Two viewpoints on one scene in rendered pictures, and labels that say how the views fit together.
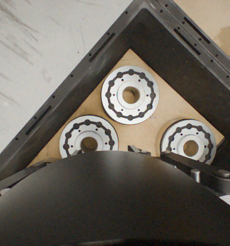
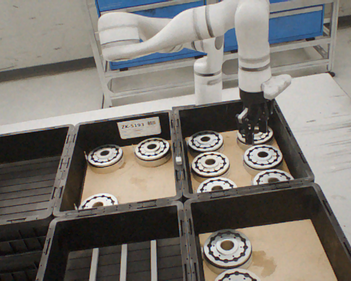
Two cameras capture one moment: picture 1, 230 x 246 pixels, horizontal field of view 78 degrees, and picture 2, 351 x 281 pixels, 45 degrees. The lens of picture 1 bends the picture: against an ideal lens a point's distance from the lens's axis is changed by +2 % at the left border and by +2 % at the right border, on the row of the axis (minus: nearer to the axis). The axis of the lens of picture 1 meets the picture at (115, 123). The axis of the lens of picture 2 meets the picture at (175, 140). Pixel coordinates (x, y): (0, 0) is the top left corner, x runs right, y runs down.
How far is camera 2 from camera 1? 100 cm
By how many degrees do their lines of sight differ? 55
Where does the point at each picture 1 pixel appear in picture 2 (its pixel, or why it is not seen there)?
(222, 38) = (267, 262)
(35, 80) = (339, 189)
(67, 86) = (294, 143)
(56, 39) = not seen: outside the picture
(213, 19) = (287, 265)
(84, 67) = (297, 150)
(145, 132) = not seen: hidden behind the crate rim
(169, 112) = not seen: hidden behind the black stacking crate
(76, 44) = not seen: outside the picture
